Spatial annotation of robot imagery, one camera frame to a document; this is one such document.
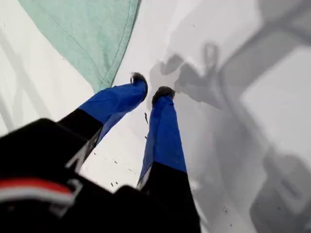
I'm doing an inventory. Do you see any pale green T-shirt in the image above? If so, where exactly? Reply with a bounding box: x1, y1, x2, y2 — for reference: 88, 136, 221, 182
18, 0, 142, 93

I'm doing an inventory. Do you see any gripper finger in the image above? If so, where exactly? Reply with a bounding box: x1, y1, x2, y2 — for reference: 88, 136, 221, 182
137, 85, 196, 195
58, 72, 149, 148

